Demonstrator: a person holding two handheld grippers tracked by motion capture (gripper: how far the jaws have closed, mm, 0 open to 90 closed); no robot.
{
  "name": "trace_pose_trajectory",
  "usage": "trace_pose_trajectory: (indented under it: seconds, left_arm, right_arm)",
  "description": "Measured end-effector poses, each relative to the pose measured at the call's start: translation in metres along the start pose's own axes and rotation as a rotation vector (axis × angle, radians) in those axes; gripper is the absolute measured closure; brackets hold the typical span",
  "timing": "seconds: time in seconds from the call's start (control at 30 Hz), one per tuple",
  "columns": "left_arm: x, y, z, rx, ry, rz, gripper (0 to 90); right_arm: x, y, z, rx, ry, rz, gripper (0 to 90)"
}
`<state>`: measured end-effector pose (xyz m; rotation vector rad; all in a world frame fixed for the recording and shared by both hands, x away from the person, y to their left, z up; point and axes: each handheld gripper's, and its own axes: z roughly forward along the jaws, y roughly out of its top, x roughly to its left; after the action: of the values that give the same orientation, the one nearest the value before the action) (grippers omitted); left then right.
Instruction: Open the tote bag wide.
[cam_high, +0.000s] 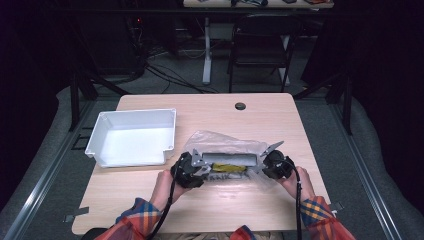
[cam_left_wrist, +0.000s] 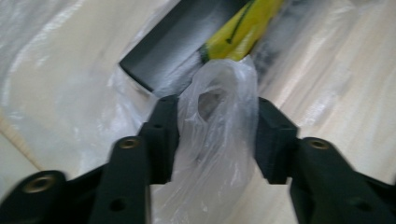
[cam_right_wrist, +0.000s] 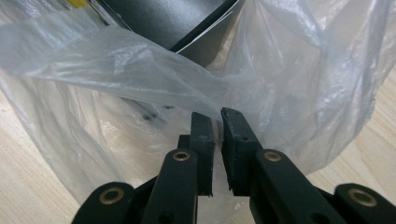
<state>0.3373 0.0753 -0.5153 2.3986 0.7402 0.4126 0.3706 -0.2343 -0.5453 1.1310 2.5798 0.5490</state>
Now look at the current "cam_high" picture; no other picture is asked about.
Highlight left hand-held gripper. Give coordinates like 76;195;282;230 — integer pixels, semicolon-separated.
170;148;213;189

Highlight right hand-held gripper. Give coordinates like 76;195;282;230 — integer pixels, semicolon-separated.
259;140;297;181

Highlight yellow packet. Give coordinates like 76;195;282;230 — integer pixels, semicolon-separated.
212;162;248;174

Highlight clear plastic bag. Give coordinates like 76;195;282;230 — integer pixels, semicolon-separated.
181;129;288;192

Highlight grey rectangular box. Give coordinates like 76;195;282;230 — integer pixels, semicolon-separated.
199;152;258;168

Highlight person's left hand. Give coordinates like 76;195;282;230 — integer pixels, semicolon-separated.
148;169;192;213

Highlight person's right hand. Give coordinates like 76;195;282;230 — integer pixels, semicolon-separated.
277;165;316;203

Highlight white plastic bin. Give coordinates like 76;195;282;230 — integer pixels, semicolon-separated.
84;107;177;168

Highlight person's plaid shirt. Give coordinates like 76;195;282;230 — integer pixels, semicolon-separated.
229;224;258;240

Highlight black metal stand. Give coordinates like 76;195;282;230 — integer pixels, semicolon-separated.
293;71;354;136
68;71;132;133

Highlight white desk leg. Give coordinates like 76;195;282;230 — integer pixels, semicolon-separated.
202;16;213;85

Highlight black chair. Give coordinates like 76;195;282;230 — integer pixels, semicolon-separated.
227;14;303;94

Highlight wooden background desk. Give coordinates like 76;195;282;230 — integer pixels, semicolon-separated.
182;0;335;9

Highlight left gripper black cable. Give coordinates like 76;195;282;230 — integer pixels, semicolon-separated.
145;159;183;240

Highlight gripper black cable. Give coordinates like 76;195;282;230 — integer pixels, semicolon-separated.
145;159;183;240
282;159;304;240

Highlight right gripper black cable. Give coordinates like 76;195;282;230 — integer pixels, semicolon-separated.
282;159;304;240

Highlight black floor cables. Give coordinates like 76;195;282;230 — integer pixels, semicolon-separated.
143;63;221;95

